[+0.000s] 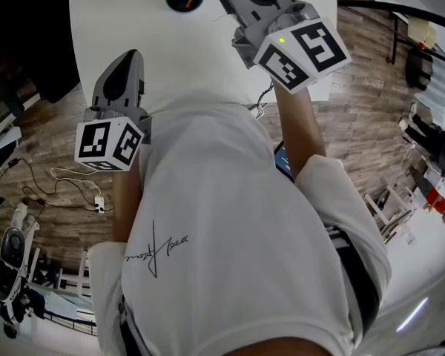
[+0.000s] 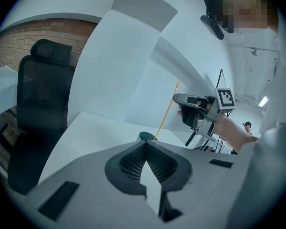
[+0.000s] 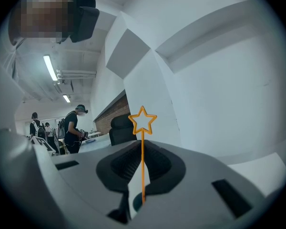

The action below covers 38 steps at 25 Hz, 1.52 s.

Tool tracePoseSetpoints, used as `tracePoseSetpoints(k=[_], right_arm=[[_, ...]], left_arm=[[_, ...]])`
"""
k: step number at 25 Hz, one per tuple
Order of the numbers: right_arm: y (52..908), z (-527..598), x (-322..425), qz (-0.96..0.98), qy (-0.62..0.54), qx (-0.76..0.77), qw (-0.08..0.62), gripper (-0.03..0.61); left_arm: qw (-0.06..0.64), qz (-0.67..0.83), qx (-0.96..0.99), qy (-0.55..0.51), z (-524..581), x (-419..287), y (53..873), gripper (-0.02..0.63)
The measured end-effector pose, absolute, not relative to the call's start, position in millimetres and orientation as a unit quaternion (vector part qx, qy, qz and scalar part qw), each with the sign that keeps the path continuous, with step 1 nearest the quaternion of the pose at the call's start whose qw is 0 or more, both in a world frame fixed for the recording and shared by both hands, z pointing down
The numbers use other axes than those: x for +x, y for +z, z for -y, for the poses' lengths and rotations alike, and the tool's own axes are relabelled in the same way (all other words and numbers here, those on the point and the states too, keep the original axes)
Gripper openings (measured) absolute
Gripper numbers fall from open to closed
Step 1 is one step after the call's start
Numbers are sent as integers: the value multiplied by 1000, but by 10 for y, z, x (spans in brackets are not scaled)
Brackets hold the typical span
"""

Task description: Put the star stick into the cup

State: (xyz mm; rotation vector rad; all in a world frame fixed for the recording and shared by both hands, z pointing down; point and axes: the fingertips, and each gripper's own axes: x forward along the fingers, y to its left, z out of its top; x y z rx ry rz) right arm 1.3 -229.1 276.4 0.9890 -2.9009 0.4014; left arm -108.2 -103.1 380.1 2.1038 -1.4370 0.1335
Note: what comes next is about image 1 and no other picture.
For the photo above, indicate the white power strip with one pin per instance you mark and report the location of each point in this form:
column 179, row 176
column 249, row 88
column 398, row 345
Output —
column 261, row 107

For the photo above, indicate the black office chair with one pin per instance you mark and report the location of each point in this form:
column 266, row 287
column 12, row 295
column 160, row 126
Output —
column 29, row 32

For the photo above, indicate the black round stool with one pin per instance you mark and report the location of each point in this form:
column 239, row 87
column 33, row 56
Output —
column 419, row 69

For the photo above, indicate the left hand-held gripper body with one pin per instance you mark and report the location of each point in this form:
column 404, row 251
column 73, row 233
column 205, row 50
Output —
column 96, row 143

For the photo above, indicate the person's left forearm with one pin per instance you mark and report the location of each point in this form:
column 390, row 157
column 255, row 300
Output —
column 124, row 206

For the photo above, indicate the cream plastic container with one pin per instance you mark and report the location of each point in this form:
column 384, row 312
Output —
column 421, row 32

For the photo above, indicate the person's white t-shirt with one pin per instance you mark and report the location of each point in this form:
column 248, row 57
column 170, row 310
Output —
column 226, row 217

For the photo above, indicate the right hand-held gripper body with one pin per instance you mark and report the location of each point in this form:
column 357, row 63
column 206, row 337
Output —
column 304, row 54

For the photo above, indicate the black metal frame table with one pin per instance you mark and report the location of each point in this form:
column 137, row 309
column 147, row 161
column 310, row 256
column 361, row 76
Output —
column 394, row 39

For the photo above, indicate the white metal rack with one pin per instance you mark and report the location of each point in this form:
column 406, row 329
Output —
column 393, row 206

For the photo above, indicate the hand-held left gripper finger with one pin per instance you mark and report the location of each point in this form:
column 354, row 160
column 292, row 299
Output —
column 133, row 95

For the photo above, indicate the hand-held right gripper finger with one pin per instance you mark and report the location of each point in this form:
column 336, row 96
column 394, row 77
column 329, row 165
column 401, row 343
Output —
column 237, row 9

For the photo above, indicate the phone with lit screen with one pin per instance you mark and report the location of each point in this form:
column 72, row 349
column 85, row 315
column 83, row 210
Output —
column 283, row 159

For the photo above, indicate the pale corrugated sheet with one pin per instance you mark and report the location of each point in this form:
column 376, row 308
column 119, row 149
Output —
column 439, row 87

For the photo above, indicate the person's right forearm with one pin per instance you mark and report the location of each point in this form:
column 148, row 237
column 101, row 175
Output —
column 300, row 132

